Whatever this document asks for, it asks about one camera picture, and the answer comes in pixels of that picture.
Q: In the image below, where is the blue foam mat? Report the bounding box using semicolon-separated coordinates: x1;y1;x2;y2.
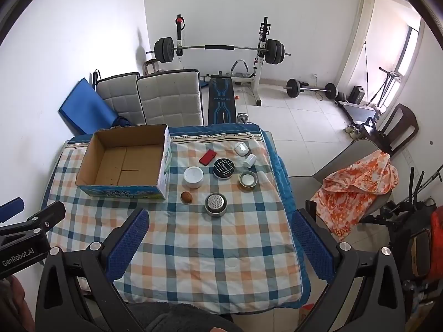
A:
58;78;120;135

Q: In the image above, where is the metal strainer lid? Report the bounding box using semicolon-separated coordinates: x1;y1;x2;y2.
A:
204;193;228;217

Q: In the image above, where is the metal cup with white inside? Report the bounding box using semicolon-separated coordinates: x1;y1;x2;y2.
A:
238;170;258;191

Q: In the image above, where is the grey chair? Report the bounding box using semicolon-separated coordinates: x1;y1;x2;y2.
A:
289;139;395;222

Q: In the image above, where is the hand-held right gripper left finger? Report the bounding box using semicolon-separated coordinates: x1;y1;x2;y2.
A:
35;208;150;332

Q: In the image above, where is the red phone case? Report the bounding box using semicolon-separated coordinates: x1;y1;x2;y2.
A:
199;150;217;167

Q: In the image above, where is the short barbell with black plates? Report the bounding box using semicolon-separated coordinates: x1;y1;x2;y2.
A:
283;78;339;100

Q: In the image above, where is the black and blue weight bench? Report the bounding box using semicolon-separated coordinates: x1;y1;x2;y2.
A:
208;77;238;125

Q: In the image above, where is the plaid blanket with blue border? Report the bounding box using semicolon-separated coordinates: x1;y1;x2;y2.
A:
42;123;310;315

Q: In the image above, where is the orange cardboard box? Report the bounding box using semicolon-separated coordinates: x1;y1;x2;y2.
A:
299;302;315;324

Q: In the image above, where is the black resistance band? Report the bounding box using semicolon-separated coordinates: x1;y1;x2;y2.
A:
362;40;369;92

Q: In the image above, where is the black round tin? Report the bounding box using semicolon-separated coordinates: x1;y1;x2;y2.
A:
213;158;235;180

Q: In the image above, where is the grey curved exercise handle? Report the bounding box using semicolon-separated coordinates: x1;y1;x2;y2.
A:
230;60;249;77

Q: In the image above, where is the dark grey fleece clothing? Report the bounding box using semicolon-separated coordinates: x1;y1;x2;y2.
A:
126;302;243;332

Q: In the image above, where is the red bag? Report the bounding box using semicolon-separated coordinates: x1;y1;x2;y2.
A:
429;206;443;270

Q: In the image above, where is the person's left forearm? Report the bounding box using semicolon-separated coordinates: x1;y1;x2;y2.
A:
0;277;35;332

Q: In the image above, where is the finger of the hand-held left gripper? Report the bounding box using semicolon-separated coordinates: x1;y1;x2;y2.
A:
0;201;66;238
0;197;25;224

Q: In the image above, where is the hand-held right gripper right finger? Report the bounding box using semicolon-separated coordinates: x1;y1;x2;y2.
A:
291;200;407;332

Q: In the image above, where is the white round jar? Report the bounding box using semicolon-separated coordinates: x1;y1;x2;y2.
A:
183;166;205;189

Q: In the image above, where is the white quilted cushion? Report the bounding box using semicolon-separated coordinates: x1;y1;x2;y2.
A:
95;72;141;125
136;69;203;127

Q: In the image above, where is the treadmill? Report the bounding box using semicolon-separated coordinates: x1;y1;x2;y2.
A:
337;100;381;118

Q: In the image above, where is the orange patterned cloth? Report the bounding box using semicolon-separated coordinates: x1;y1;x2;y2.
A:
310;149;398;241

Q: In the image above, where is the grey exercise machine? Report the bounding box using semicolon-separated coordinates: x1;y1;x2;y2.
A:
367;66;404;108

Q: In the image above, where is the dark wooden chair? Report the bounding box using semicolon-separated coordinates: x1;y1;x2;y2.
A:
377;103;419;156

